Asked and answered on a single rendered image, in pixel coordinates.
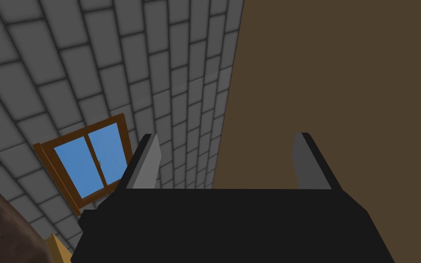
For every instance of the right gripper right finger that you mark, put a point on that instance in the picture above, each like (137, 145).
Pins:
(312, 164)

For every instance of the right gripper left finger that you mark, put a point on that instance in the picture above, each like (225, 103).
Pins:
(145, 164)

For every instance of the brown framed window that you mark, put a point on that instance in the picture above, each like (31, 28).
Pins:
(86, 162)

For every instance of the brown door leaf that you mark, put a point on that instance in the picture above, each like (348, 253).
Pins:
(334, 84)

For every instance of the yellow wooden furniture piece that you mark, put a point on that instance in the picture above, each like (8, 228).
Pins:
(61, 250)

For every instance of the dark brown furniture block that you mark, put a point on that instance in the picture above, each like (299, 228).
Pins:
(4, 230)

